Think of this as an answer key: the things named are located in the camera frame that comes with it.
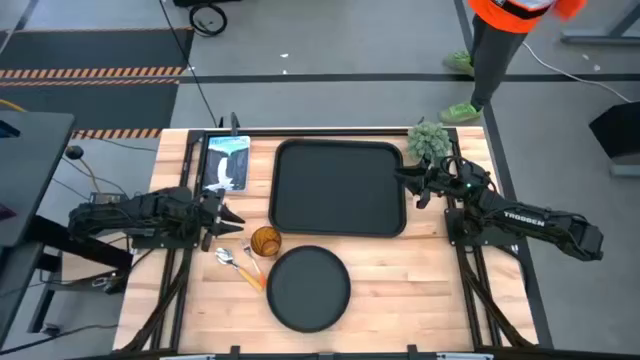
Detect coiled black cable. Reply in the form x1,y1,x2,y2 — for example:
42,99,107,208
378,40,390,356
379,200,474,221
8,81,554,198
187,2,229,38

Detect black rectangular tray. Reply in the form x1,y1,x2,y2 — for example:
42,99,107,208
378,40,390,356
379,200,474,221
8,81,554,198
268,138,408,239

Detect black floor cable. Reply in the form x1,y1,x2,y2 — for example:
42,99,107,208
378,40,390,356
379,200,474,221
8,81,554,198
158,0,221,129

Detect black desk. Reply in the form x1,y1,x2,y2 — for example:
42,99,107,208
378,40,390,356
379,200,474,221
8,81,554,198
0,110,76,346

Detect fork with orange-red handle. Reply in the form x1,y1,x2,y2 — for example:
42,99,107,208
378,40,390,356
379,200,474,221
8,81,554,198
241,241,268,288

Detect black metal table frame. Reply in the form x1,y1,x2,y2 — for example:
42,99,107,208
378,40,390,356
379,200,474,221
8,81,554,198
117,127,539,360

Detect waterfall picture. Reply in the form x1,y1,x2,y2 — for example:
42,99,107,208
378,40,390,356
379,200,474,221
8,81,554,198
202,134,252,194

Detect person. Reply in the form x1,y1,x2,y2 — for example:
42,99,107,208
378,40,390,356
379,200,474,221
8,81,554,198
438,0,589,125

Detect white floor cable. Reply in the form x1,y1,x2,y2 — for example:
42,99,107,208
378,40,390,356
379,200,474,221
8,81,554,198
521,41,634,104

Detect spoon with yellow handle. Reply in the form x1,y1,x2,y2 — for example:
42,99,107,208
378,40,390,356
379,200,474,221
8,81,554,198
215,247,265,294

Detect black box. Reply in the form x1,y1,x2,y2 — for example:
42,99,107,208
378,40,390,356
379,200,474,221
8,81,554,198
588,101,640,179

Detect black round plate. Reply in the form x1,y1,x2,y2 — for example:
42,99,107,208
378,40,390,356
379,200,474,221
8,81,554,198
265,244,352,334

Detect green artificial plant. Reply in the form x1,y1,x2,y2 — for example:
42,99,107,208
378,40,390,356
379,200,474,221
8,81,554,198
406,121,454,164

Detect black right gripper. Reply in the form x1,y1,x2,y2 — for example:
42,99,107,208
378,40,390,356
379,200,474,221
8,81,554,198
394,159,474,210

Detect black hazard-striped floor mat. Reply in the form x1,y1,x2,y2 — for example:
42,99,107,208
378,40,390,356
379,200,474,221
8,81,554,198
0,27,195,141

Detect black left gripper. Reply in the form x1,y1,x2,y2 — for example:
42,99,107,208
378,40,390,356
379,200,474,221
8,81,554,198
198,188,246,251

